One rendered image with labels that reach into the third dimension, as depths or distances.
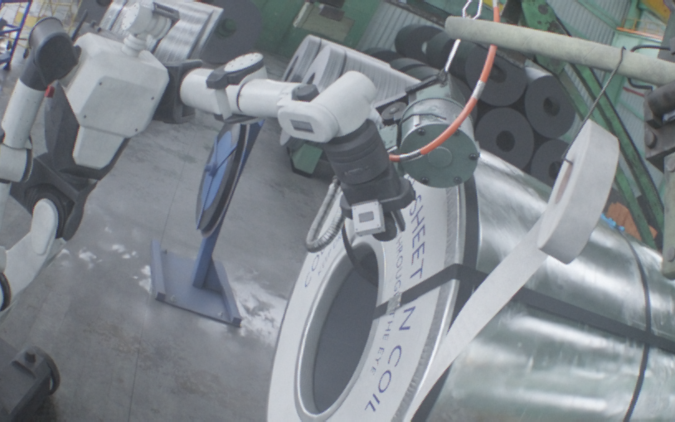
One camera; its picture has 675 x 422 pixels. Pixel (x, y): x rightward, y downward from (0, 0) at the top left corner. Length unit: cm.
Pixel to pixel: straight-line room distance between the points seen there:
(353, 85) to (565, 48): 44
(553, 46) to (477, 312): 35
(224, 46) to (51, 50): 1139
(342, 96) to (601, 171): 52
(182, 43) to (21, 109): 510
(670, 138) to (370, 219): 64
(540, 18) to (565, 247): 172
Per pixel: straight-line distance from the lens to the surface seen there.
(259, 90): 111
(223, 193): 291
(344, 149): 101
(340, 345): 201
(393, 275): 149
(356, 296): 198
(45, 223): 140
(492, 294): 78
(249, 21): 1247
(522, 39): 72
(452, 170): 122
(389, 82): 662
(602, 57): 68
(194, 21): 640
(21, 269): 154
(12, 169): 128
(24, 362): 198
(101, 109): 124
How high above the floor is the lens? 149
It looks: 15 degrees down
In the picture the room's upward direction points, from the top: 25 degrees clockwise
